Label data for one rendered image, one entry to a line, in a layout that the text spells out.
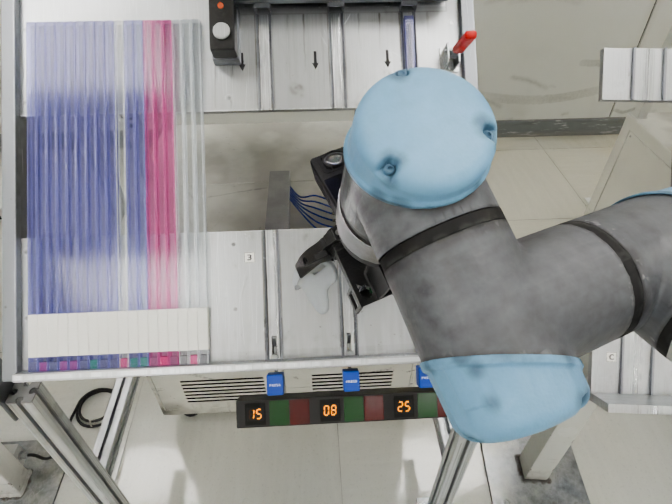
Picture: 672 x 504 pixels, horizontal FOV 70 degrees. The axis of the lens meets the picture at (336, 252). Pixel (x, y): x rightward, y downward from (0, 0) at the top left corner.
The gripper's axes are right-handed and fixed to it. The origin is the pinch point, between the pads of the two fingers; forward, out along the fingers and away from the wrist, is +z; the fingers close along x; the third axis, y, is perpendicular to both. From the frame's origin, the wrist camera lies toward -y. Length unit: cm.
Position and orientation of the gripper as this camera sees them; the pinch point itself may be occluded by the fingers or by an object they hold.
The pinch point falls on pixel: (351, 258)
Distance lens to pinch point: 57.9
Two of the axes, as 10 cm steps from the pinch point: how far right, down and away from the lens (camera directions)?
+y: 4.0, 8.9, -2.2
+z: -0.5, 2.6, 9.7
